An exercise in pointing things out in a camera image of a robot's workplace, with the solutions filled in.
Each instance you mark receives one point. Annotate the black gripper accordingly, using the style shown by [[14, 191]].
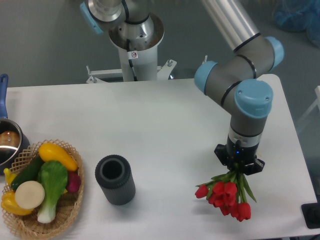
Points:
[[233, 153]]

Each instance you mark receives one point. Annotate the red tulip bouquet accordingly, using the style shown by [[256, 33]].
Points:
[[228, 192]]

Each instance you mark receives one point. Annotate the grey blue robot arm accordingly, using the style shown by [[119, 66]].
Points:
[[235, 86]]

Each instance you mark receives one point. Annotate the black device at edge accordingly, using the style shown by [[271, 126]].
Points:
[[311, 214]]

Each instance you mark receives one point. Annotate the dark grey ribbed vase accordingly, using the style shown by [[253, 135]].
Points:
[[113, 174]]

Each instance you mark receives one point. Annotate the blue plastic bag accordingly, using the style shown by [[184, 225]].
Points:
[[299, 16]]

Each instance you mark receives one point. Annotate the red radish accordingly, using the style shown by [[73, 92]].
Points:
[[73, 182]]

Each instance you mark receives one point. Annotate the woven wicker basket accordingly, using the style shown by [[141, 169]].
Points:
[[27, 227]]

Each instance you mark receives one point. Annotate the green bok choy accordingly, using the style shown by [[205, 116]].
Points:
[[53, 176]]

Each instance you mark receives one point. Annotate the yellow squash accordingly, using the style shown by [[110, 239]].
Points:
[[52, 152]]

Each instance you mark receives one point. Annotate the dark green cucumber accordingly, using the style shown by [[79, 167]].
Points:
[[29, 173]]

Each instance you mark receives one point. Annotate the round beige slice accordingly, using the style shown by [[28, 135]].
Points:
[[29, 195]]

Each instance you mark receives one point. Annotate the yellow banana tip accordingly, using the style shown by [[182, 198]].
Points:
[[9, 176]]

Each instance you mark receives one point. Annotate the yellow bell pepper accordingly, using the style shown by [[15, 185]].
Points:
[[9, 204]]

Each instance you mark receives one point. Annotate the white frame at right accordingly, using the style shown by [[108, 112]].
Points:
[[312, 111]]

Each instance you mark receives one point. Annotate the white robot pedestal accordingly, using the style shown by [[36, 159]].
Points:
[[137, 46]]

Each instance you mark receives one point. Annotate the blue handled saucepan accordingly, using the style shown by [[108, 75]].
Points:
[[12, 139]]

